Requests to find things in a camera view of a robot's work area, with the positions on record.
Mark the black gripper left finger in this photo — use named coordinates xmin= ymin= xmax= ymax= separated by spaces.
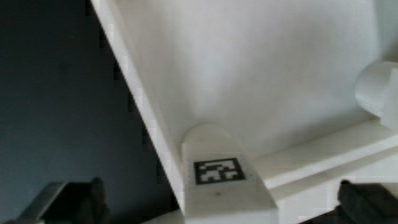
xmin=18 ymin=178 xmax=110 ymax=224

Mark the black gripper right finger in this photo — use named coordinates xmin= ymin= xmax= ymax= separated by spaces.
xmin=300 ymin=180 xmax=398 ymax=224

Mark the white square table top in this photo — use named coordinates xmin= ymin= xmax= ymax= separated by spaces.
xmin=91 ymin=0 xmax=398 ymax=224

